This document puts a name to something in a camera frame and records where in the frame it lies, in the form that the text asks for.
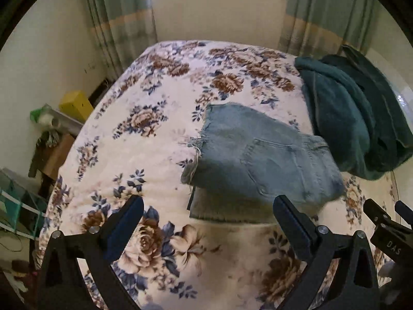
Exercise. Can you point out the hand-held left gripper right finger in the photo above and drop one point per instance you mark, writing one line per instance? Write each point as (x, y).
(292, 229)

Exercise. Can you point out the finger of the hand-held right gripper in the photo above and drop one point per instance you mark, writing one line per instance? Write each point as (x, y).
(376, 214)
(405, 211)

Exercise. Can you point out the floral bed cover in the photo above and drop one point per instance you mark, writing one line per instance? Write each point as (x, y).
(180, 155)

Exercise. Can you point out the yellow box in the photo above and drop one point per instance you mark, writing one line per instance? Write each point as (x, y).
(75, 105)

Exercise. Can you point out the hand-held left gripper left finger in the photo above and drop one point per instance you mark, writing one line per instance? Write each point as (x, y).
(124, 229)

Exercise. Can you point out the green plastic bag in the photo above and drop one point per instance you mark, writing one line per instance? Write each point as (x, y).
(40, 113)

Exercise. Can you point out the green striped curtain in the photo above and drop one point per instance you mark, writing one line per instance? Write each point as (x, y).
(121, 22)
(326, 14)

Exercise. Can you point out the dark green blanket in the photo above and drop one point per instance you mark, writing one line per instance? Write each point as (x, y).
(351, 113)

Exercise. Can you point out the light blue denim pants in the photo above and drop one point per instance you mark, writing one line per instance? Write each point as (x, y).
(258, 161)

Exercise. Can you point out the brown cardboard box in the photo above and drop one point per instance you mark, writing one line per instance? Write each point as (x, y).
(55, 156)

